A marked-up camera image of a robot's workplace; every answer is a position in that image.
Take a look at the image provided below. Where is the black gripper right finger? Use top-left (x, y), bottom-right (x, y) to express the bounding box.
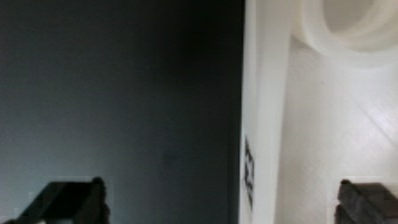
top-left (335, 180), bottom-right (398, 224)

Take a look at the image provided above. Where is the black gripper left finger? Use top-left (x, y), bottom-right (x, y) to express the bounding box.
top-left (6, 177), bottom-right (111, 224)

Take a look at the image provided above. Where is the white square tabletop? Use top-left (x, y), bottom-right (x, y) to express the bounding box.
top-left (239, 0), bottom-right (398, 224)

